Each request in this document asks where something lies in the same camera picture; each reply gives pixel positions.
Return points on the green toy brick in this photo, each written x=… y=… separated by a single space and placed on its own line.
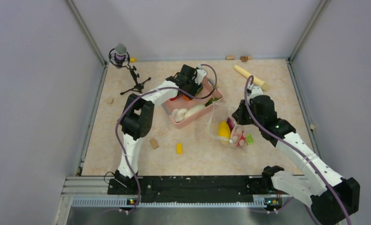
x=249 y=139

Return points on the green orange mango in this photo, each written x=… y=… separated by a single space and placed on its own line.
x=186 y=97

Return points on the yellow toy block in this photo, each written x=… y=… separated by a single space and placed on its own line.
x=179 y=148

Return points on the purple onion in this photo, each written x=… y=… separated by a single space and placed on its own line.
x=230 y=123

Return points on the white radish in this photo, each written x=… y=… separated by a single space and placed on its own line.
x=194 y=110

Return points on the yellow mango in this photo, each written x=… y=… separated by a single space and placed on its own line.
x=223 y=130

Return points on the brown piece at back wall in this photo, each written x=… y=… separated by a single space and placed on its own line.
x=246 y=58

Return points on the cork at back wall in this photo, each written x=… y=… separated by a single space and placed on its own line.
x=230 y=57

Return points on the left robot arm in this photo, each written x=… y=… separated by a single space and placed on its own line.
x=137 y=117

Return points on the light wooden block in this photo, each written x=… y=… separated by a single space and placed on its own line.
x=110 y=100

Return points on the pink plastic basket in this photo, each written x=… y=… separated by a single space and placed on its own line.
x=209 y=91

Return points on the red apple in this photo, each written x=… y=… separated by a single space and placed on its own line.
x=238 y=137

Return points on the brown wooden block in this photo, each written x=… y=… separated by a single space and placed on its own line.
x=154 y=143

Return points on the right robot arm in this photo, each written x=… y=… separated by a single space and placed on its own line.
x=330 y=197

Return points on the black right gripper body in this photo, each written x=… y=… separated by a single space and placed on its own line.
x=244 y=117

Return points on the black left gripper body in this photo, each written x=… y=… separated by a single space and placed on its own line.
x=193 y=86

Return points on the clear dotted zip top bag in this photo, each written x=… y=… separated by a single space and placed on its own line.
x=220 y=112

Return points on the microphone on black tripod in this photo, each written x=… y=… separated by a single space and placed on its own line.
x=120 y=58

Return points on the green leafy vegetable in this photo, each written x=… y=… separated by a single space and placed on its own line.
x=211 y=100

